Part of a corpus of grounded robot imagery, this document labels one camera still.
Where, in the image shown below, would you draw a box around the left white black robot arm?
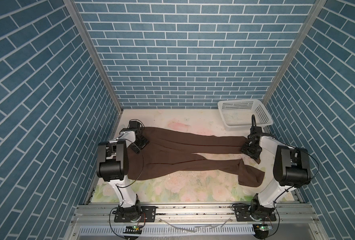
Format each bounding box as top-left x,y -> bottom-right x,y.
96,127 -> 149,223

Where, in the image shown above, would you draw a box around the right aluminium corner post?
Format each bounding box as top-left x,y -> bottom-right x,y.
262,0 -> 326,106

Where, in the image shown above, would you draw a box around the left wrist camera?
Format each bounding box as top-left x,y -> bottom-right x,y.
127,120 -> 142,130

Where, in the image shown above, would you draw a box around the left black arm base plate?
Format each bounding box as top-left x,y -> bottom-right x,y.
113,206 -> 156,223

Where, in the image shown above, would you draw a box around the right green circuit board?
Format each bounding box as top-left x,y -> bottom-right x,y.
253,224 -> 272,234

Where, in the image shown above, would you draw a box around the aluminium front mounting rail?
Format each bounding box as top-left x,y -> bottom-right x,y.
71,203 -> 319,226

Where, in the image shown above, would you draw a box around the brown trousers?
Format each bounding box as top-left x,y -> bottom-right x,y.
127,127 -> 265,188

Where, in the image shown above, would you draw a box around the aluminium corner post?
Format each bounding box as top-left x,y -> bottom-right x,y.
63,0 -> 123,115
262,0 -> 326,106

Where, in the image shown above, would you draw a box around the left green circuit board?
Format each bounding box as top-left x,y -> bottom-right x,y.
123,226 -> 143,235

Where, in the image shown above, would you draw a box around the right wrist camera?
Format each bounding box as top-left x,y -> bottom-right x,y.
249,126 -> 263,138

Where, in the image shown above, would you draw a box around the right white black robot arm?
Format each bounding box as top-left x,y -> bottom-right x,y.
242,133 -> 313,221

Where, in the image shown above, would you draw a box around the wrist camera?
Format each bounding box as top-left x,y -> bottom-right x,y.
127,120 -> 142,130
249,126 -> 263,138

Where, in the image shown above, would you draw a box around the left aluminium corner post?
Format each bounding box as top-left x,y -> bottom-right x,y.
63,0 -> 123,115

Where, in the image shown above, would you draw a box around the green circuit board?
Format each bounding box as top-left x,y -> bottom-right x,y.
253,224 -> 272,234
123,226 -> 143,235

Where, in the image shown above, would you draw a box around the white slotted cable duct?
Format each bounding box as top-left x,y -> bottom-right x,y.
78,225 -> 255,237

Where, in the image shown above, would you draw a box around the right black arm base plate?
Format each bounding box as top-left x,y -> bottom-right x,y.
231,204 -> 277,222

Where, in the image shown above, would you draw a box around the white plastic perforated basket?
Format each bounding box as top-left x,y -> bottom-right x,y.
218,99 -> 274,131

